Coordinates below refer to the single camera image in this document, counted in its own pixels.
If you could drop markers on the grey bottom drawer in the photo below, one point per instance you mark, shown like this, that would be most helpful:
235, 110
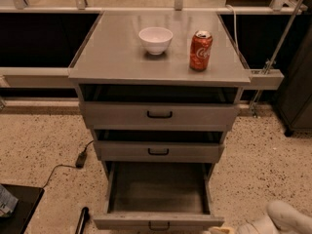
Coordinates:
158, 197

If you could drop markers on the grey drawer cabinet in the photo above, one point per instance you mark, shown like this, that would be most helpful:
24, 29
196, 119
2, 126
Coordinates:
114, 55

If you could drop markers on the metal diagonal rod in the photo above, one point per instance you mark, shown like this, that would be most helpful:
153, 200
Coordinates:
262, 79

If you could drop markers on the dark cabinet at right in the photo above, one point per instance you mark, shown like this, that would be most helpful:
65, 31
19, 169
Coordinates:
294, 98

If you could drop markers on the grey drawer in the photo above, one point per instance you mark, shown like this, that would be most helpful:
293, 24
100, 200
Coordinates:
159, 146
155, 107
158, 197

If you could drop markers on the grey middle drawer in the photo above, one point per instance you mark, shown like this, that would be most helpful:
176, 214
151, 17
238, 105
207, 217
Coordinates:
159, 146

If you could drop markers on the black board on floor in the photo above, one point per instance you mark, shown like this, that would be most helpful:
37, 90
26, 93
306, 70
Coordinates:
29, 198

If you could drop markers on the paper on black board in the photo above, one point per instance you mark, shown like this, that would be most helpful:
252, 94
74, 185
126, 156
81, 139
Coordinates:
8, 202

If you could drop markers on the grey top drawer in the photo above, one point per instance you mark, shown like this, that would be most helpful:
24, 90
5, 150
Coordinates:
155, 107

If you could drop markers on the black cylindrical handle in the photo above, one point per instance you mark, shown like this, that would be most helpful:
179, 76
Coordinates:
83, 218

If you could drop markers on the black power adapter with cable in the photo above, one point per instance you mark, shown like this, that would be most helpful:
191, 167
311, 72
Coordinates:
79, 163

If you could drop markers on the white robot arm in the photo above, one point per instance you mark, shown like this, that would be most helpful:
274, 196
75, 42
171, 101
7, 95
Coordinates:
280, 218

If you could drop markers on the red cola can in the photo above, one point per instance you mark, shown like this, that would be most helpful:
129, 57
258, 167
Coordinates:
200, 50

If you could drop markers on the white bowl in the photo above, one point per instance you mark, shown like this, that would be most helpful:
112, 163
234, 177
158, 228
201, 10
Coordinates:
155, 40

